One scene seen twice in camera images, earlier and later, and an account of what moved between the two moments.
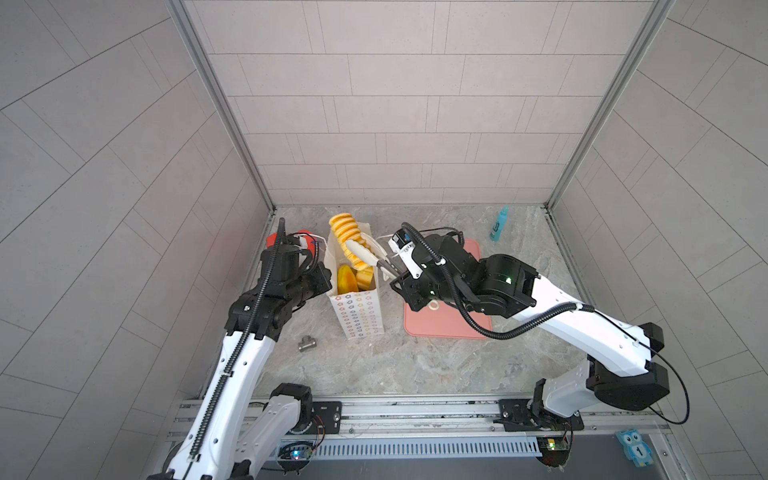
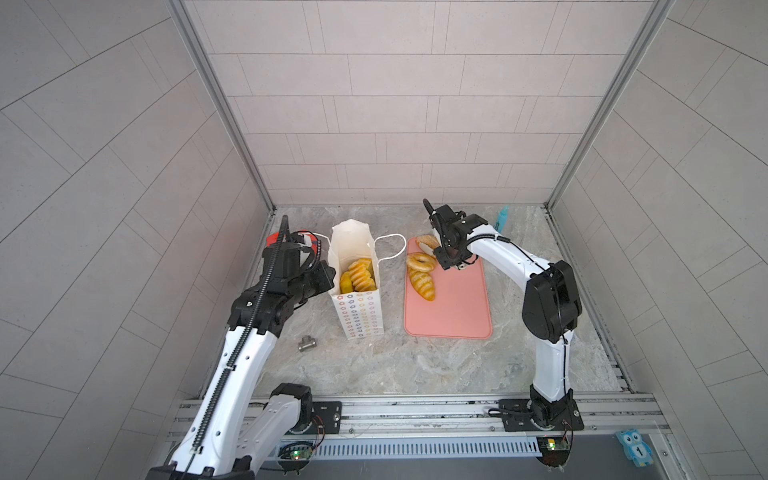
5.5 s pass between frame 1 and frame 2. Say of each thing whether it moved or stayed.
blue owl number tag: stayed
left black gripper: stayed
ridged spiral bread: moved
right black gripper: moved
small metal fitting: stayed
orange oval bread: stayed
